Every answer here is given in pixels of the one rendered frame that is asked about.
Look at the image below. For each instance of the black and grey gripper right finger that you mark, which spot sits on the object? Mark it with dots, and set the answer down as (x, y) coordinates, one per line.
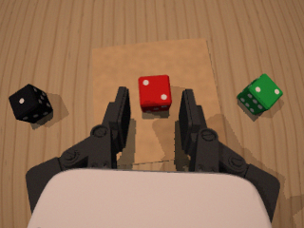
(214, 156)

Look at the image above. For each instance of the red die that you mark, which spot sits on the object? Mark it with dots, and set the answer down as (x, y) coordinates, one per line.
(155, 93)

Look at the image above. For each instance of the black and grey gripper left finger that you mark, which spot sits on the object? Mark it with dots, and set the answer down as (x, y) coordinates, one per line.
(96, 151)

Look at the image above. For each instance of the green die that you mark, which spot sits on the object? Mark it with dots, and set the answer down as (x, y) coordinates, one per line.
(260, 95)

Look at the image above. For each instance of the tan flat mat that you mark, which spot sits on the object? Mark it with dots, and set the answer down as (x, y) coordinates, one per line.
(155, 136)

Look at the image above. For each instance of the black die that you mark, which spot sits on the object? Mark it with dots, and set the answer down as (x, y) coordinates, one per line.
(30, 104)

